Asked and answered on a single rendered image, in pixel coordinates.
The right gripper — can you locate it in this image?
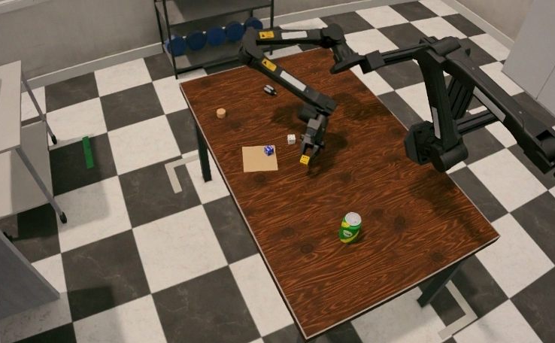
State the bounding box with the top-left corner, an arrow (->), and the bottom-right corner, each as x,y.
299,135 -> 326,165

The green soda can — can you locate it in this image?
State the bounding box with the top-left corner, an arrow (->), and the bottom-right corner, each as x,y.
339,213 -> 362,244

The blue die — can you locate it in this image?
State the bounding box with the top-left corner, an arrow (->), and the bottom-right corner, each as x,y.
264,145 -> 274,156

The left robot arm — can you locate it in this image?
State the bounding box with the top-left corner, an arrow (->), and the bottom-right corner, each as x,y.
412,36 -> 555,175

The tan mat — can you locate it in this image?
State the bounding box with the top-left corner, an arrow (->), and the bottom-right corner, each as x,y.
242,145 -> 278,172

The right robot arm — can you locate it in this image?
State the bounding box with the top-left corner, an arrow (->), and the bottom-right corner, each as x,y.
238,23 -> 359,141

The yellow die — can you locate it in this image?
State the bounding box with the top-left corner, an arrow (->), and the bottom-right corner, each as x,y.
300,155 -> 310,166

